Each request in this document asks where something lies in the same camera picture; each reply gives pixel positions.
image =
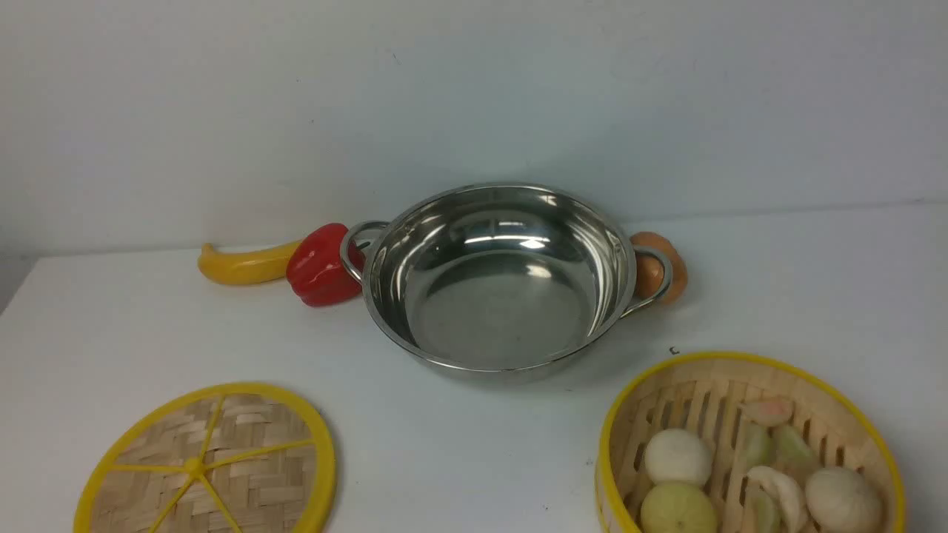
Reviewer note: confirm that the bamboo steamer basket yellow rim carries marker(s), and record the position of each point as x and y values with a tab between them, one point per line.
701	392

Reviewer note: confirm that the woven bamboo lid yellow rim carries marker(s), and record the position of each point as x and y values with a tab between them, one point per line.
236	457

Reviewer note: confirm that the red bell pepper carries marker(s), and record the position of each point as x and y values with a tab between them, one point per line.
315	271

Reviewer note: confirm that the brown orange round fruit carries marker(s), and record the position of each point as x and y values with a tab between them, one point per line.
650	272

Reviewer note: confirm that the yellow banana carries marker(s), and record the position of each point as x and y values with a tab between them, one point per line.
245	268

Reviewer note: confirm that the white steamed bun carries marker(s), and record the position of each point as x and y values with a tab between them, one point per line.
676	455

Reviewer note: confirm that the yellowish steamed bun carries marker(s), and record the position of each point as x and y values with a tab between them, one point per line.
677	507

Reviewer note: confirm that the pink dumpling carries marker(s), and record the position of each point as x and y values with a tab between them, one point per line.
768	412

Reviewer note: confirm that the pale green dumpling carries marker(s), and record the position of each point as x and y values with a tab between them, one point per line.
758	446

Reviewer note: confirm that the white dumpling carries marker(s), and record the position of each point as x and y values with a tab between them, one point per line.
787	493

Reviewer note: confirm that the beige steamed bun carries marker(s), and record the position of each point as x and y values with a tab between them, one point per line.
841	500

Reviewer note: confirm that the stainless steel two-handled pot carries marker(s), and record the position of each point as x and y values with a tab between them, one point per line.
498	281

